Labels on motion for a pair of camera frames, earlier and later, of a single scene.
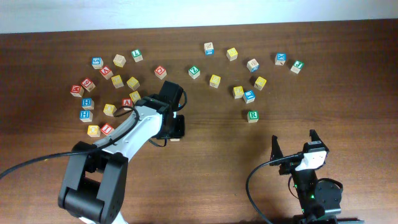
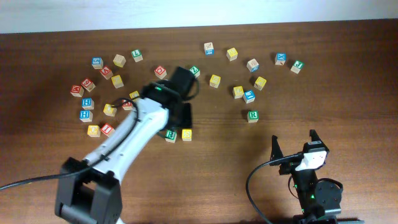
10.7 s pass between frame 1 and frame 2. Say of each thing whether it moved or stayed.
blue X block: stayed
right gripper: stayed
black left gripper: moved
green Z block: stayed
